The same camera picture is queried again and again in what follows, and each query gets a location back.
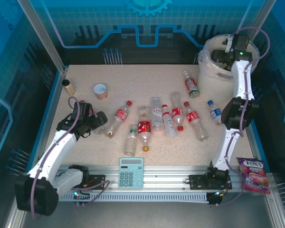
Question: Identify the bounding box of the cola bottle with red label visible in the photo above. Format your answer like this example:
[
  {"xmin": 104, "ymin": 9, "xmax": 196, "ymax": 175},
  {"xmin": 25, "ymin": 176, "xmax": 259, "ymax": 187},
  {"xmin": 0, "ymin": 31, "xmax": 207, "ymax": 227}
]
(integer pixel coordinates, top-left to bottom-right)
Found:
[
  {"xmin": 106, "ymin": 100, "xmax": 133, "ymax": 138},
  {"xmin": 183, "ymin": 101, "xmax": 209, "ymax": 141},
  {"xmin": 170, "ymin": 91, "xmax": 185, "ymax": 132}
]

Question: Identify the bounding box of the clear bottle with green label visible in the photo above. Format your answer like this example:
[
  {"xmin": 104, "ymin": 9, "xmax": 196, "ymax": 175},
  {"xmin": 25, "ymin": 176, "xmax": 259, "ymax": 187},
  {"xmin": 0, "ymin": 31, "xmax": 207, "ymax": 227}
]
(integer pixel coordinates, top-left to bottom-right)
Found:
[{"xmin": 123, "ymin": 124, "xmax": 139, "ymax": 157}]

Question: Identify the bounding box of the red-labelled bottle green base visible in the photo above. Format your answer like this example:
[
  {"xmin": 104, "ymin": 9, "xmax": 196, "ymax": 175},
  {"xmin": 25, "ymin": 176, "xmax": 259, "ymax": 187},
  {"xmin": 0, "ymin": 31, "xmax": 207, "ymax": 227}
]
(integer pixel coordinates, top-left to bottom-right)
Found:
[{"xmin": 182, "ymin": 70, "xmax": 200, "ymax": 98}]

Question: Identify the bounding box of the small bottle with amber liquid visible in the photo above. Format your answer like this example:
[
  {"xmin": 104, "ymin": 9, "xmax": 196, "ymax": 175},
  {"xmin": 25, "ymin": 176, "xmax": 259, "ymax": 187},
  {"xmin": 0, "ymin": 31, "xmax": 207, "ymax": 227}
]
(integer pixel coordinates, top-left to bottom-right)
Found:
[{"xmin": 138, "ymin": 105, "xmax": 150, "ymax": 122}]

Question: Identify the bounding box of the cola bottle with gold cap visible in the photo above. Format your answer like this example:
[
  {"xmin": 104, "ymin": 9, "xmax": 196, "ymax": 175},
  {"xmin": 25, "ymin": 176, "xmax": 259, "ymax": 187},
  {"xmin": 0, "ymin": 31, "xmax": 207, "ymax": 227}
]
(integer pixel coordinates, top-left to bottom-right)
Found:
[{"xmin": 137, "ymin": 120, "xmax": 153, "ymax": 152}]

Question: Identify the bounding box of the blue-capped bottle blue label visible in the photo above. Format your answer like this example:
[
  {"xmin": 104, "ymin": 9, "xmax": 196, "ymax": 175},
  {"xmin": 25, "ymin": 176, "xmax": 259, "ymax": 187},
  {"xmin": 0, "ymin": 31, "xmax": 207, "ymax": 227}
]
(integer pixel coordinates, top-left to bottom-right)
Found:
[{"xmin": 207, "ymin": 100, "xmax": 223, "ymax": 126}]

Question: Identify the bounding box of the clear bottle white red label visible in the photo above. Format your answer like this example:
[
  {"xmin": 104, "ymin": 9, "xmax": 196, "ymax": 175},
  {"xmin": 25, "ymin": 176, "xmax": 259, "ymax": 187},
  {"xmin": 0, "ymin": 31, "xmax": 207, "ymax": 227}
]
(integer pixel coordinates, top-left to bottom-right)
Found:
[{"xmin": 151, "ymin": 96, "xmax": 164, "ymax": 132}]

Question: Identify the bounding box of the red-capped bottle white label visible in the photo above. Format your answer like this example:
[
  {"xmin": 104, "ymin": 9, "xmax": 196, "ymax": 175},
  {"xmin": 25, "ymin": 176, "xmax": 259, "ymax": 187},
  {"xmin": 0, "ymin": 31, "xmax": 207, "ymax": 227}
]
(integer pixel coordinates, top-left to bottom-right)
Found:
[{"xmin": 161, "ymin": 104, "xmax": 177, "ymax": 138}]

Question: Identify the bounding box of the clear plastic bin liner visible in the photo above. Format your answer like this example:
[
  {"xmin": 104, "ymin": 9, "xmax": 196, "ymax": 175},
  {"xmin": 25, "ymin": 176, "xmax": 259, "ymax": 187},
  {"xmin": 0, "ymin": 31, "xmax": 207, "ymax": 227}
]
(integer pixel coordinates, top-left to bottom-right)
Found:
[{"xmin": 197, "ymin": 44, "xmax": 259, "ymax": 79}]

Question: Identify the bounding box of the white plastic bin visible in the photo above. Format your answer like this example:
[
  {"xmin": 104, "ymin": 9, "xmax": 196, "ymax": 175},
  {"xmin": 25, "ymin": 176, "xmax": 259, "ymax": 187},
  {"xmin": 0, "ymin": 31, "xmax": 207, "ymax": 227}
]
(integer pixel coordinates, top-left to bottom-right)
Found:
[{"xmin": 197, "ymin": 34, "xmax": 261, "ymax": 106}]

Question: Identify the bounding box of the tin can with pull tab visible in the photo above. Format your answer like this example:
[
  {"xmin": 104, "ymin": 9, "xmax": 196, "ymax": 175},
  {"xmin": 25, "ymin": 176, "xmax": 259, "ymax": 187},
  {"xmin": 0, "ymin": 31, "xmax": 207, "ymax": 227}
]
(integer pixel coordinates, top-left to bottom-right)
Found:
[{"xmin": 93, "ymin": 84, "xmax": 109, "ymax": 100}]

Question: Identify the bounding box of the small jar with black cap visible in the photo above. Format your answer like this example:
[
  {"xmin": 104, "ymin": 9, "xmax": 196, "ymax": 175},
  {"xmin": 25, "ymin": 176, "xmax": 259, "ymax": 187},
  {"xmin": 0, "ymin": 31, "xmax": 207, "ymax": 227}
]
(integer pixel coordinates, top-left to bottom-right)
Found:
[{"xmin": 61, "ymin": 79, "xmax": 76, "ymax": 96}]

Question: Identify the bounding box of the light blue calculator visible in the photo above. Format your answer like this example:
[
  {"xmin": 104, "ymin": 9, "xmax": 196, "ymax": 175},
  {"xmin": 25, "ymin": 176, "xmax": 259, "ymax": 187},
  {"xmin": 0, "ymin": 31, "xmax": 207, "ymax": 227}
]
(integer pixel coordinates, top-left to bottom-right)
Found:
[{"xmin": 118, "ymin": 157, "xmax": 144, "ymax": 189}]

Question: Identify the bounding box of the black controller board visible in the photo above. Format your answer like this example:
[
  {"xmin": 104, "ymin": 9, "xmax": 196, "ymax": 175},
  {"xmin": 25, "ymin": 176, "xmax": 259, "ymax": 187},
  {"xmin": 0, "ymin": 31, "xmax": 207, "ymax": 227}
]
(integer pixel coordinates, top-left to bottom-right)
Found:
[
  {"xmin": 72, "ymin": 189, "xmax": 91, "ymax": 208},
  {"xmin": 208, "ymin": 190, "xmax": 228, "ymax": 208}
]

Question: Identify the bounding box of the purple candy bag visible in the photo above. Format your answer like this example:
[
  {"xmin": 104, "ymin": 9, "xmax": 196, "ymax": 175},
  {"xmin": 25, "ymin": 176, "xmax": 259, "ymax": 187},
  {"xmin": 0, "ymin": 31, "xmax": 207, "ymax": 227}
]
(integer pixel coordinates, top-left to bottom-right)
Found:
[{"xmin": 236, "ymin": 156, "xmax": 271, "ymax": 194}]

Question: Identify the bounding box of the aluminium frame post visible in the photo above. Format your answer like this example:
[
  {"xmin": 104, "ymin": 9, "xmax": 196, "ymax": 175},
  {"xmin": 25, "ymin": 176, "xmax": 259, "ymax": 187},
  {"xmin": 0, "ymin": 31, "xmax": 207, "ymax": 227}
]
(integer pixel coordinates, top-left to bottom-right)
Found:
[
  {"xmin": 236, "ymin": 0, "xmax": 276, "ymax": 38},
  {"xmin": 17, "ymin": 0, "xmax": 68, "ymax": 73}
]

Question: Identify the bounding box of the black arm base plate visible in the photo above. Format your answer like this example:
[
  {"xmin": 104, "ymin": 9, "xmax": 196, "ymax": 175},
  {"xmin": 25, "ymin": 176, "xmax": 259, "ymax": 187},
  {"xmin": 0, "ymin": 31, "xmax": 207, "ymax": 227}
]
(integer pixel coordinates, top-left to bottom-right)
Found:
[
  {"xmin": 189, "ymin": 174, "xmax": 233, "ymax": 190},
  {"xmin": 84, "ymin": 174, "xmax": 107, "ymax": 190}
]

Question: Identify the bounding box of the aluminium mounting rail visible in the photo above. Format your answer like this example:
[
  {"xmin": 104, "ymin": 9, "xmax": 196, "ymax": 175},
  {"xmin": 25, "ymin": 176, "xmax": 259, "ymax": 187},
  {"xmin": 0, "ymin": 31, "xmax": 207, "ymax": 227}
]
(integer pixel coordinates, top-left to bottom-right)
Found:
[{"xmin": 57, "ymin": 164, "xmax": 244, "ymax": 193}]

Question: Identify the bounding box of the white slotted cable duct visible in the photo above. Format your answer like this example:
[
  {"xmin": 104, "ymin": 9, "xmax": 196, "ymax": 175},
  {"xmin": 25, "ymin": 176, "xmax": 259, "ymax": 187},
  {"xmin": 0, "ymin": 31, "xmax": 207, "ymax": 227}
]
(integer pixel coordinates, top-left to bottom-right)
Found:
[{"xmin": 61, "ymin": 191, "xmax": 211, "ymax": 203}]

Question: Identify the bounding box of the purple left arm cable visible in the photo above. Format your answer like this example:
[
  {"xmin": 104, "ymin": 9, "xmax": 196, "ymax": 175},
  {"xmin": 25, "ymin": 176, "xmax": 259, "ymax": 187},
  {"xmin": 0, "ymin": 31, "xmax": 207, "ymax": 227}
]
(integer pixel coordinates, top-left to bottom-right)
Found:
[{"xmin": 29, "ymin": 96, "xmax": 111, "ymax": 221}]

